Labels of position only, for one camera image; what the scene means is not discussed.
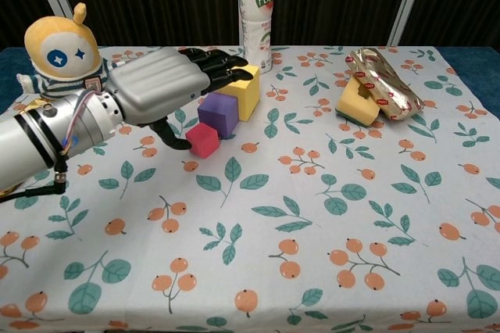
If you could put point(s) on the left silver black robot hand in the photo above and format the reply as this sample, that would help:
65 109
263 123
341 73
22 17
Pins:
156 83

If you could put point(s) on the purple cube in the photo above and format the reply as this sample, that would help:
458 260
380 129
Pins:
218 114

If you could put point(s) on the small pink foam cube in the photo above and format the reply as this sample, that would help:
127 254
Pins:
202 140

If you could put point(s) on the large yellow foam cube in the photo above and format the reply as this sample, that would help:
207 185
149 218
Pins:
249 94

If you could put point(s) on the orange plush toy striped shirt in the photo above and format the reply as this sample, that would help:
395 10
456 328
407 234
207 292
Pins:
58 47

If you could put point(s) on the white drink bottle yellow cap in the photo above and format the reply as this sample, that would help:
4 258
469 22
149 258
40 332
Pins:
256 24

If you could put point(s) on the long gold snack pack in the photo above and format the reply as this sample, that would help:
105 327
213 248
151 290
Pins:
34 105

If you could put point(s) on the yellow sponge block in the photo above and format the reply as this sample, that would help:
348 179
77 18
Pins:
353 106

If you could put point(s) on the floral print tablecloth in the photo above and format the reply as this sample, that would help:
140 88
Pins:
312 212

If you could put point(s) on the gold foil packet red logos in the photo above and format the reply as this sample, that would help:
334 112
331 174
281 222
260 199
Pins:
384 83

